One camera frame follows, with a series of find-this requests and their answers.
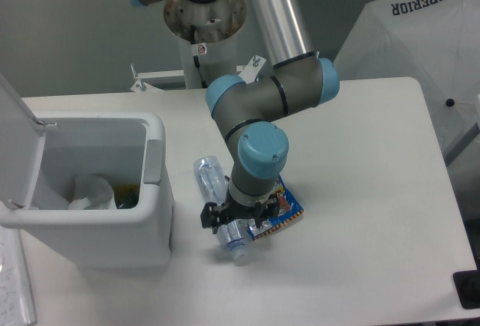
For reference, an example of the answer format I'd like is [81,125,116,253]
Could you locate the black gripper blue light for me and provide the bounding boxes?
[200,193,281,235]

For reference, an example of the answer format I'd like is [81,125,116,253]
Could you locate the crushed clear plastic bottle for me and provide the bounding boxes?
[193,156,251,266]

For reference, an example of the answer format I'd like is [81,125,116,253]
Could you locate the blue snack wrapper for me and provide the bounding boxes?
[226,176,304,241]

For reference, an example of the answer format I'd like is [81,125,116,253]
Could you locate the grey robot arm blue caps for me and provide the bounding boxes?
[130,0,340,232]

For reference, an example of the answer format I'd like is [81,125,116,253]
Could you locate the yellow green trash item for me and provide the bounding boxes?
[112,184,140,209]

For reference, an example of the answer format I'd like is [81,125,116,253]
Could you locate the white plastic trash can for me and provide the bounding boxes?
[1,112,173,268]

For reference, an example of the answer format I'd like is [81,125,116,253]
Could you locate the white crumpled paper trash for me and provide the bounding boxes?
[67,174,116,211]

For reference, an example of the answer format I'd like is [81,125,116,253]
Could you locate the white trash can lid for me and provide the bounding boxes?
[1,77,46,209]

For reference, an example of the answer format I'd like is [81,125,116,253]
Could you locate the black device at table edge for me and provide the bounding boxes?
[453,270,479,310]

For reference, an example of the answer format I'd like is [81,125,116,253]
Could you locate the paper sheet in sleeve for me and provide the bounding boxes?
[1,227,37,325]

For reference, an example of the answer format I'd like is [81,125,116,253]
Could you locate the white umbrella with lettering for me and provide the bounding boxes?
[334,0,479,151]

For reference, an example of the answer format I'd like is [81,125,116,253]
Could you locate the white metal base bracket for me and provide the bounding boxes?
[130,55,267,92]

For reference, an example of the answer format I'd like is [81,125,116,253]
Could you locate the black cable on pedestal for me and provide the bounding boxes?
[189,25,208,89]

